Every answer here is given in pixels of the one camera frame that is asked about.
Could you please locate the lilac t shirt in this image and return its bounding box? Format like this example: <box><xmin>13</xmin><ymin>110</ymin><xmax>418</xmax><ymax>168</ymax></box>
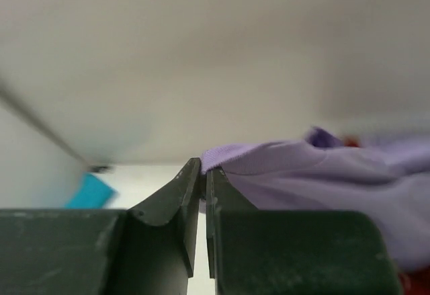
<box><xmin>201</xmin><ymin>128</ymin><xmax>429</xmax><ymax>271</ymax></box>

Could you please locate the teal t shirt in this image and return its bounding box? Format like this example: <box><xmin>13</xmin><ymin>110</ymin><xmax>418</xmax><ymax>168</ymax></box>
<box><xmin>64</xmin><ymin>173</ymin><xmax>117</xmax><ymax>209</ymax></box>

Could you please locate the red t shirt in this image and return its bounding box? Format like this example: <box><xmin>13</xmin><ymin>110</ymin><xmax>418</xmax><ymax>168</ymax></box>
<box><xmin>341</xmin><ymin>135</ymin><xmax>362</xmax><ymax>148</ymax></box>

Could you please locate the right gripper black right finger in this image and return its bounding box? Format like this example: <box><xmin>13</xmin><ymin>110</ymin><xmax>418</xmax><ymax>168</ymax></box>
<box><xmin>206</xmin><ymin>169</ymin><xmax>402</xmax><ymax>295</ymax></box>

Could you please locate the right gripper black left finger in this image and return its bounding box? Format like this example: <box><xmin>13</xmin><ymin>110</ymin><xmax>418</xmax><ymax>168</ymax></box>
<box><xmin>1</xmin><ymin>158</ymin><xmax>201</xmax><ymax>294</ymax></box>

